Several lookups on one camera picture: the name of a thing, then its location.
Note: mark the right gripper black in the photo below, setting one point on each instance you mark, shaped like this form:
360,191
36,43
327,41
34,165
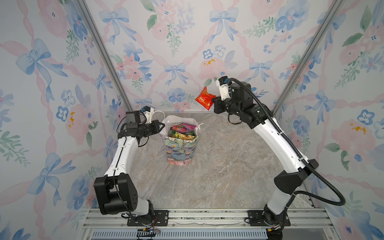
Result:
217,104

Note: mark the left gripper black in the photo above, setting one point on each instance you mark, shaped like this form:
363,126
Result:
154,124

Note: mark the small red snack packet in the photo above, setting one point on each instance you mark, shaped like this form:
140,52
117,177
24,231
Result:
205,99

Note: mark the floral paper gift bag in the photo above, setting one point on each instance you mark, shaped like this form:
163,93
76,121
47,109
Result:
179,152

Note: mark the yellow candy bag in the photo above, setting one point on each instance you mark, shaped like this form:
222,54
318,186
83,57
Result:
184,137

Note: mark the purple berries candy bag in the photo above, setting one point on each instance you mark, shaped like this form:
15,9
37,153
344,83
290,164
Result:
184,128

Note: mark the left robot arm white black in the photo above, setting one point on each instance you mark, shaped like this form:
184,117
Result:
115,191

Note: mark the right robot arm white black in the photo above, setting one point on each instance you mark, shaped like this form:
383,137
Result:
238,99

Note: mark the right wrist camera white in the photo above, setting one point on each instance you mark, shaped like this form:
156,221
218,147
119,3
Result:
224,88

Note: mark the left aluminium corner post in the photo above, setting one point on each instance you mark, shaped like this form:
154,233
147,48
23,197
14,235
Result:
94,32

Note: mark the aluminium corner post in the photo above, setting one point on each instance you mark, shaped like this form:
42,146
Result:
94,32
330,16

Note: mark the right aluminium corner post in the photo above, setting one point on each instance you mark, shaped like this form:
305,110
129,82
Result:
330,16

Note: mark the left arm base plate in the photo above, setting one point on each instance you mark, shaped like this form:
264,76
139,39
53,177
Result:
157,218

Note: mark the aluminium mounting rail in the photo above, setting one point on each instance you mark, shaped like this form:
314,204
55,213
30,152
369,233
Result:
212,218

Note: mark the black connector with wires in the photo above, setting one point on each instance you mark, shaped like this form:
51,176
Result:
147,233

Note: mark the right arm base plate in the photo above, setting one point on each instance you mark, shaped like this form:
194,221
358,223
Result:
261,218

